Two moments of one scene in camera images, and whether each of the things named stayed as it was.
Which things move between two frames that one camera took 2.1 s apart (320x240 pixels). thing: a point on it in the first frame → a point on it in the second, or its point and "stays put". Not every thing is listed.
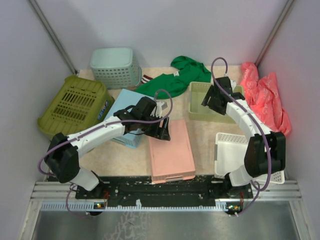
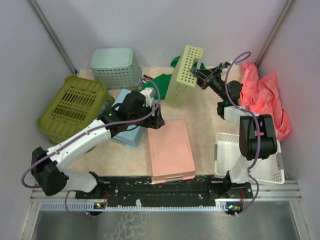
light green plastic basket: (198, 92) → (183, 81)
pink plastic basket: (172, 160) stays put
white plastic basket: (229, 153) stays put
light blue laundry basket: (116, 67) stays put
